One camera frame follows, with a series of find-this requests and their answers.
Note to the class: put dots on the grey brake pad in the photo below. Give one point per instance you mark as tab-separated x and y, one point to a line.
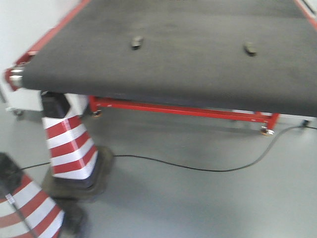
250	48
136	42

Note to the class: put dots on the black conveyor belt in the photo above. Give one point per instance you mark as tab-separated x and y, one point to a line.
173	54

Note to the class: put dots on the red and white traffic cone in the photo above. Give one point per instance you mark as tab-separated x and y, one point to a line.
79	169

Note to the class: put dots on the red metal frame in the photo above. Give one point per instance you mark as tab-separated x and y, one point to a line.
178	109

